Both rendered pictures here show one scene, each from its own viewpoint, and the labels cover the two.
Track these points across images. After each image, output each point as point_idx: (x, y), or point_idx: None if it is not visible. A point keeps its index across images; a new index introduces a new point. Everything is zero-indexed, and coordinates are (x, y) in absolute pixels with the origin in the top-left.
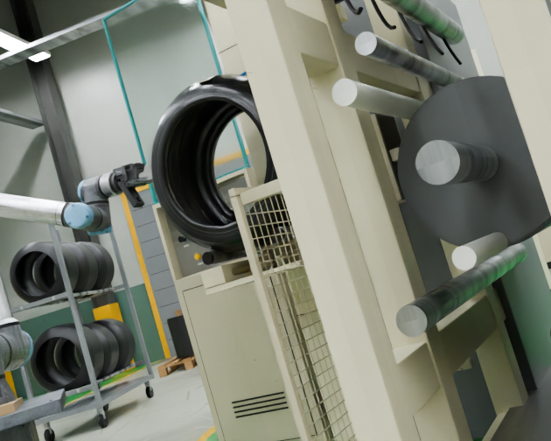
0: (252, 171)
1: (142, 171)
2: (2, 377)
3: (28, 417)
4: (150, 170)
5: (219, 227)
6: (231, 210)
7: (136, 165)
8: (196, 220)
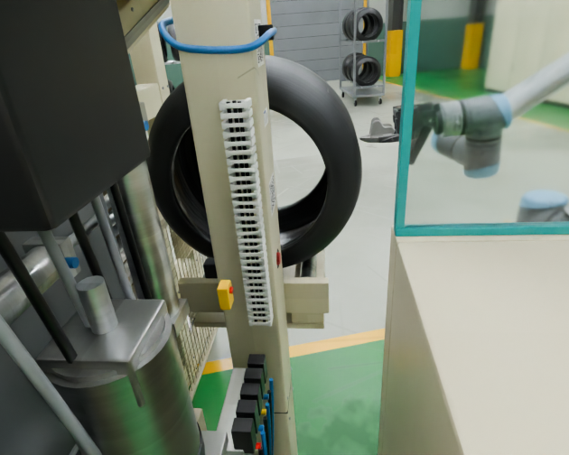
0: (395, 250)
1: (383, 124)
2: None
3: None
4: (370, 126)
5: (281, 207)
6: (312, 224)
7: (393, 112)
8: (308, 195)
